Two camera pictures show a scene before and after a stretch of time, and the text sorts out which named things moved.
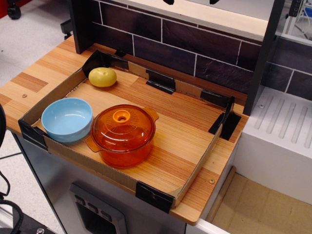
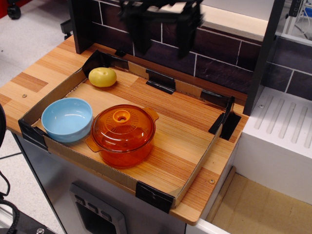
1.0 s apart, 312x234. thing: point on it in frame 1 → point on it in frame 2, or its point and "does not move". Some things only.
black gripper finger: x=212 y=2 → x=186 y=24
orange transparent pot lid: x=123 y=127 does not move
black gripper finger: x=169 y=2 → x=139 y=25
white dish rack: x=275 y=147 does not move
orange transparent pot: x=123 y=135 does not move
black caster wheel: x=13 y=10 does not move
